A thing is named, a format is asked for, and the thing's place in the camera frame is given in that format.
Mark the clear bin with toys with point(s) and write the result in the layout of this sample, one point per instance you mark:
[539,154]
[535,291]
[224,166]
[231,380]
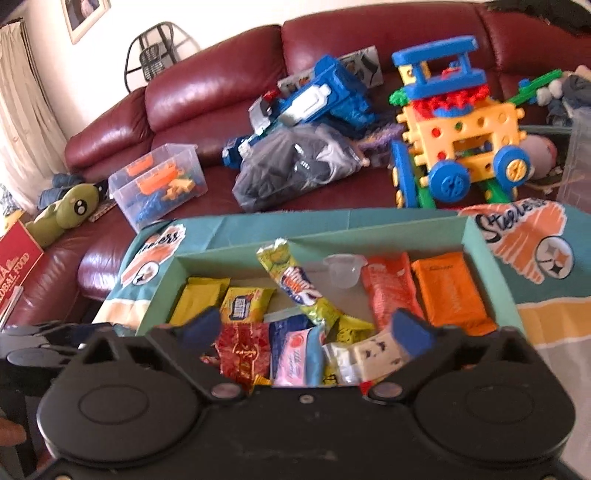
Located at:
[156,183]

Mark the yellow blue building toy vehicle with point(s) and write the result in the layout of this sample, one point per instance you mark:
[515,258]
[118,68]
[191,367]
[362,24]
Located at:
[457,135]

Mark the clear plastic jelly cup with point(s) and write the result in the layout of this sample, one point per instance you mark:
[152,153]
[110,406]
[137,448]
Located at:
[345,269]

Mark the orange snack packet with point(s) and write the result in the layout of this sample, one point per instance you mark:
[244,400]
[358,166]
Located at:
[450,294]

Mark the blue white toy truck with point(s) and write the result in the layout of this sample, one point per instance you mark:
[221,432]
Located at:
[334,92]

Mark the pink candy packet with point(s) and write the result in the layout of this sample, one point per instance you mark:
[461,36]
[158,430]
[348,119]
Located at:
[302,359]

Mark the red Global Food box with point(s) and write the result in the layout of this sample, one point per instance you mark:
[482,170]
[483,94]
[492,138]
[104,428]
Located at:
[19,253]

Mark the person's left hand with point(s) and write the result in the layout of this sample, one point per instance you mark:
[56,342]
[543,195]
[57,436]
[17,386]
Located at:
[11,434]

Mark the dark red leather sofa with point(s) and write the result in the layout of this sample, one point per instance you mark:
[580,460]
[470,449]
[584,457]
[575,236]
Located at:
[204,101]

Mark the black wire chair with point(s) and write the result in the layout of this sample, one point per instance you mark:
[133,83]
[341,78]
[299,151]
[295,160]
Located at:
[155,50]

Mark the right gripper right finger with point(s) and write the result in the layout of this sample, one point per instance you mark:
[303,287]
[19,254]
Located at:
[427,352]

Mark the grey clothes in bag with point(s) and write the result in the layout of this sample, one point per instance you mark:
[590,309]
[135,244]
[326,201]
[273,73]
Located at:
[293,161]

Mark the green plush toy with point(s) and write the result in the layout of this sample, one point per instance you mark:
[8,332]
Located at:
[67,213]

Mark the clear plastic bin lid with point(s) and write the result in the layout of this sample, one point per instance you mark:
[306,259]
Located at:
[575,187]

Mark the long yellow-green candy packet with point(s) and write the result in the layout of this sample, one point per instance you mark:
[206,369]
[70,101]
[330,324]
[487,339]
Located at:
[277,259]

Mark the framed picture on wall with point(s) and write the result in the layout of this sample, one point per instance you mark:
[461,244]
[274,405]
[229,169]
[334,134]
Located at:
[81,15]

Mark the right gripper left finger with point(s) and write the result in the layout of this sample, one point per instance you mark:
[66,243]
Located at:
[182,348]

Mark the yellow snack packet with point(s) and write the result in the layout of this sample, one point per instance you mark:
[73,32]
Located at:
[198,294]

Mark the red-orange snack packet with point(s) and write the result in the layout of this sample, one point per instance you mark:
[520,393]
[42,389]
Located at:
[389,284]

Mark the teal cardboard snack box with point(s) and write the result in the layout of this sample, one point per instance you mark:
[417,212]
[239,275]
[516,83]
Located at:
[391,232]

